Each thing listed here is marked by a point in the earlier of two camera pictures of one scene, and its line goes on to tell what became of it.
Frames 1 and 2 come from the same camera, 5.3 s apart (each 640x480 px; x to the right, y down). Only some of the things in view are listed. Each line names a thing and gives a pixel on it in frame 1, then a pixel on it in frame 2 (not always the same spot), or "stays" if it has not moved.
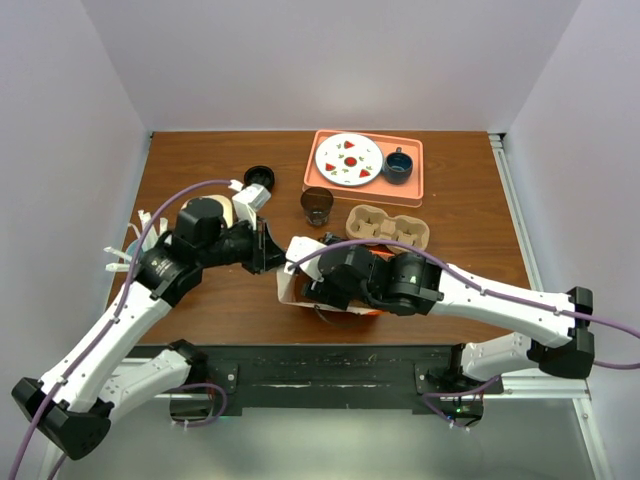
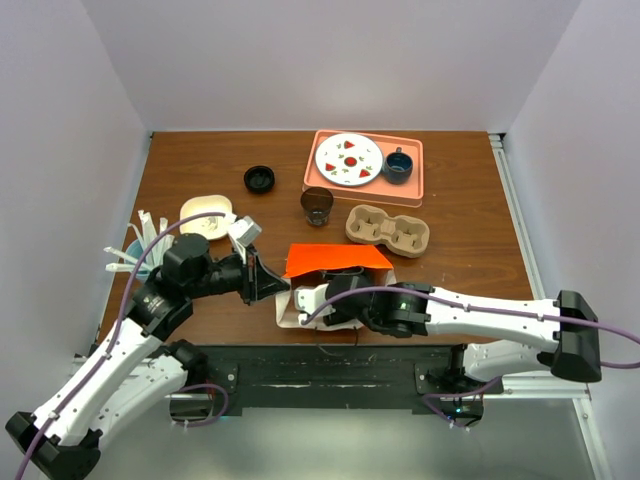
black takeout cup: [317, 203] stays
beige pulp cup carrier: [369, 222] stays
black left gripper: [265, 254] → [256, 281]
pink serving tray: [364, 166] stays
